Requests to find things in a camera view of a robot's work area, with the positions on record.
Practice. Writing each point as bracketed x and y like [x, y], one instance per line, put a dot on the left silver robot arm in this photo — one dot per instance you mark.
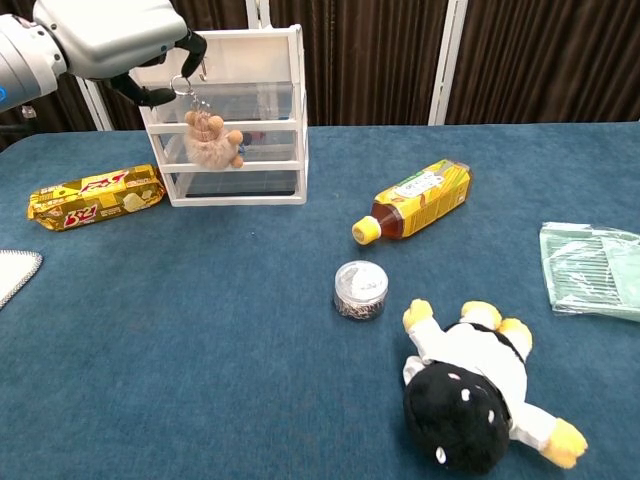
[22, 62]

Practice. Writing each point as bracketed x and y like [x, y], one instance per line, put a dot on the black white yellow plush doll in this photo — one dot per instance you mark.
[465, 400]

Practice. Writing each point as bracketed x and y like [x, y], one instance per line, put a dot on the white plastic drawer unit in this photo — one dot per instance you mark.
[295, 125]

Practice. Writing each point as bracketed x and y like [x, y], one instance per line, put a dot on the gold biscuit package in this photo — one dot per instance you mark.
[95, 197]

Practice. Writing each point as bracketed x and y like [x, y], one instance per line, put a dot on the dark brown curtain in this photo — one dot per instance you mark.
[370, 60]

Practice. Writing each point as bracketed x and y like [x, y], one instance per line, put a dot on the clear round jar of clips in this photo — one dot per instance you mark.
[361, 287]

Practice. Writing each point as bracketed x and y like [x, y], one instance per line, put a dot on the blue table cloth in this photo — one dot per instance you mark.
[200, 325]

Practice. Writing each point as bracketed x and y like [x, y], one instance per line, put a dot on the yellow label tea bottle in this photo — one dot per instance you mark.
[425, 200]

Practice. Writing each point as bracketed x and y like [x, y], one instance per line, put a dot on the white frame post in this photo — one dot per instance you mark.
[97, 105]
[262, 12]
[447, 60]

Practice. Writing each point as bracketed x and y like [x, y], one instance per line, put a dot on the small metal hook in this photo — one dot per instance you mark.
[203, 72]

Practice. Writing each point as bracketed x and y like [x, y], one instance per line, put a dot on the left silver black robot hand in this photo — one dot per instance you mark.
[115, 35]

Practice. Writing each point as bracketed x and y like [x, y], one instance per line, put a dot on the white cloth with stitched edge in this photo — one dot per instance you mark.
[12, 272]

